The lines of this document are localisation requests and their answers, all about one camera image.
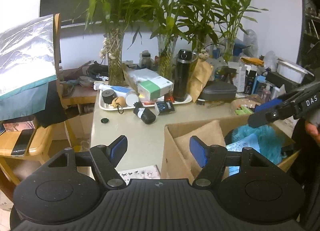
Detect bamboo plant vase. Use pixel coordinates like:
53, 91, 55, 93
150, 0, 194, 80
208, 0, 268, 62
84, 0, 152, 86

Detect left bamboo plant vase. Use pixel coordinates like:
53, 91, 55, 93
84, 0, 152, 86

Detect person's right hand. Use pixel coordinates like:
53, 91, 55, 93
305, 121, 320, 145

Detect smartphone on chair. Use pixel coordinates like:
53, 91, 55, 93
11, 129, 35, 157

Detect green white box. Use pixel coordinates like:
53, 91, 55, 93
137, 76, 173, 101

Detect white foil container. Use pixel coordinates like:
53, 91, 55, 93
277, 58, 314, 84

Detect wooden ball keychain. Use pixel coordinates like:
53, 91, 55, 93
111, 96, 126, 108

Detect middle bamboo plant vase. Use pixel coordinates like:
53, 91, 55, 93
150, 0, 194, 80

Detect right bamboo plant vase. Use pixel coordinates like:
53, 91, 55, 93
208, 0, 268, 62

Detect green packets in bowl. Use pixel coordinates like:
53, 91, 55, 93
234, 105, 253, 115

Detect small brown burlap pouch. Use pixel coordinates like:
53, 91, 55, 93
174, 120, 226, 177

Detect teal bath loofah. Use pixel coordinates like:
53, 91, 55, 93
231, 125, 285, 165

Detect small black cylinder speaker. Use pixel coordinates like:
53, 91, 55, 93
101, 89, 117, 104

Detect white rectangular tray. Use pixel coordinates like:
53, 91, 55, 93
98, 90, 192, 111

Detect black rolled pouch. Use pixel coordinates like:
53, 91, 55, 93
133, 102, 156, 124

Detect grey zippered case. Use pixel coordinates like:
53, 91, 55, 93
199, 81, 237, 101

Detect wooden chair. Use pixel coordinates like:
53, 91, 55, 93
1, 14, 80, 187

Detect brown kraft paper bag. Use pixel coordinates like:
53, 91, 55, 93
188, 59, 214, 103

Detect black thermos bottle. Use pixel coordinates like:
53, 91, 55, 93
173, 49, 196, 102

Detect small black round cap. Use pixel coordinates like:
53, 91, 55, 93
100, 118, 109, 124

